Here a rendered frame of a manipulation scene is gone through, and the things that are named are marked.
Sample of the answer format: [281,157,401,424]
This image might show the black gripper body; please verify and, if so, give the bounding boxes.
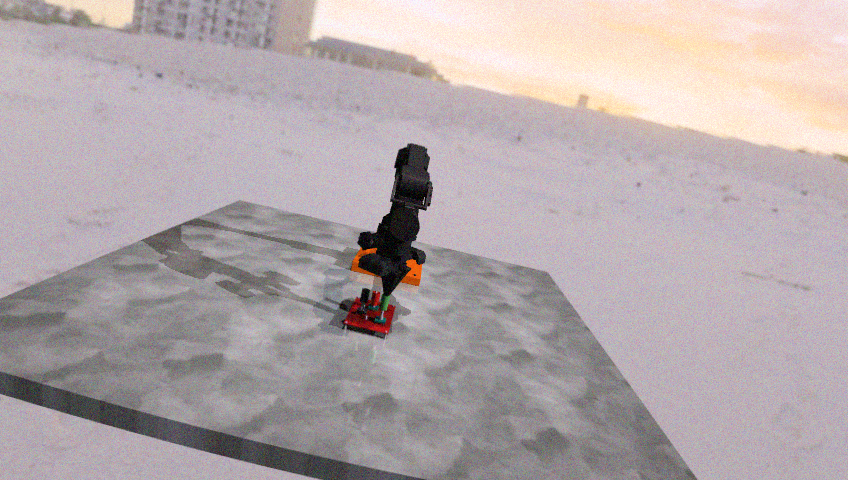
[358,226,426,276]

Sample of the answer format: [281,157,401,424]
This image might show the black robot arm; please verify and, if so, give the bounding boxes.
[357,143,433,257]

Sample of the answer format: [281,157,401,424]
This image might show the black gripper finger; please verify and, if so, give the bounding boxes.
[381,270,402,296]
[389,266,412,296]

